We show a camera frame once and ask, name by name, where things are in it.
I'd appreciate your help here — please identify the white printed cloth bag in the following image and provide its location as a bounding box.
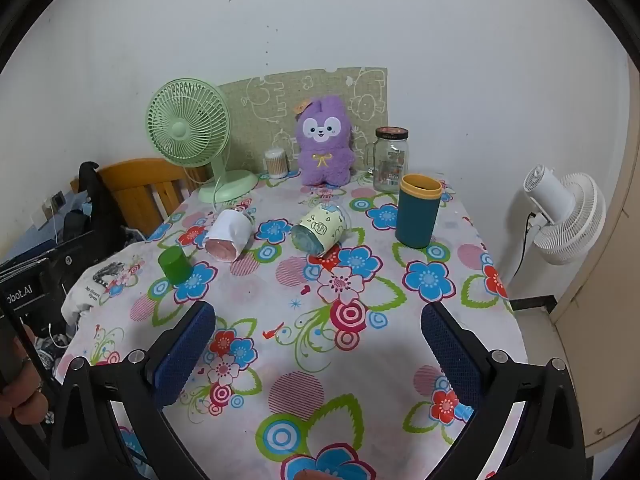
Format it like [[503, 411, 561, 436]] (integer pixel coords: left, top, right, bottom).
[[61, 255, 147, 328]]

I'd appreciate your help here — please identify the white standing fan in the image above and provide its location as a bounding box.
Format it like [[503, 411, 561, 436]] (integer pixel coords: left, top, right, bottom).
[[523, 164, 607, 266]]

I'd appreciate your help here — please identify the beige wooden cabinet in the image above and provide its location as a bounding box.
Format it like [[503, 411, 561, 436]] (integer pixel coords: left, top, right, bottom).
[[550, 55, 640, 461]]

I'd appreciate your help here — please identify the purple plush toy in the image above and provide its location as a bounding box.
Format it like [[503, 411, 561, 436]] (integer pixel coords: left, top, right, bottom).
[[291, 96, 357, 187]]

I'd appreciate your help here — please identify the small green cup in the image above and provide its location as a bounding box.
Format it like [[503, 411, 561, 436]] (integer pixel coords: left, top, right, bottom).
[[158, 246, 194, 283]]

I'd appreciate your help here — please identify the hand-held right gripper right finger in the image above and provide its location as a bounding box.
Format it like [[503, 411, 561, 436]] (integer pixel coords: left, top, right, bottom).
[[420, 301, 587, 480]]

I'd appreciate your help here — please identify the green foam puzzle mat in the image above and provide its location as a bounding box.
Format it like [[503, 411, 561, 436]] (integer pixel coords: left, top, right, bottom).
[[218, 66, 390, 177]]

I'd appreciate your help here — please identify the glass jar with dark lid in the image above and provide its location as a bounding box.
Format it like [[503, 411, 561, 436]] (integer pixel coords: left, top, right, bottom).
[[365, 126, 410, 193]]

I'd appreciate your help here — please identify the person's left hand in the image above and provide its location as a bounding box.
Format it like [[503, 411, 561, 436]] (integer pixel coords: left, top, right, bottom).
[[0, 325, 52, 427]]

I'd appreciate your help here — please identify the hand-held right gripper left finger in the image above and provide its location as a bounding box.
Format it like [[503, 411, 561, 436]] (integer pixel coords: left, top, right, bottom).
[[50, 301, 217, 480]]

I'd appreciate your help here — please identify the cotton swab container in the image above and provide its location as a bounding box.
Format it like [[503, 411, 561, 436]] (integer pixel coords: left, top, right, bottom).
[[263, 148, 289, 179]]

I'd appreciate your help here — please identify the teal cup with yellow rim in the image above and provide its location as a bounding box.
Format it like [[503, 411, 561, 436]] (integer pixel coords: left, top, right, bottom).
[[395, 173, 443, 249]]

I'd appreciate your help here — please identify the floral tablecloth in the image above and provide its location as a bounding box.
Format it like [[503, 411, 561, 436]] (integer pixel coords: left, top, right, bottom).
[[52, 170, 528, 480]]

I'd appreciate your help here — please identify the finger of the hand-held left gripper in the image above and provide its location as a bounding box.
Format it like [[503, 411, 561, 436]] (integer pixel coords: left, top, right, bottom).
[[35, 230, 118, 293]]

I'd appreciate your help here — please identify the black fan cable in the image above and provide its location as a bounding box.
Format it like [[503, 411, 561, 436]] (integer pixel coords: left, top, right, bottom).
[[510, 212, 540, 287]]

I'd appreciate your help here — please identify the wooden chair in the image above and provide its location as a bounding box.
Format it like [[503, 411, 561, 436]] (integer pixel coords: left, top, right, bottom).
[[70, 158, 208, 241]]

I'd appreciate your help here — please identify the green desk fan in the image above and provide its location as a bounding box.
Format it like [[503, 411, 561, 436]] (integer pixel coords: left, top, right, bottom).
[[145, 78, 259, 203]]

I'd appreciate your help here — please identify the white cup with pink inside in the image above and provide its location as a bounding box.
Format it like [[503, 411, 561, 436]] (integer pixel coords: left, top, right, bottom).
[[204, 208, 255, 263]]

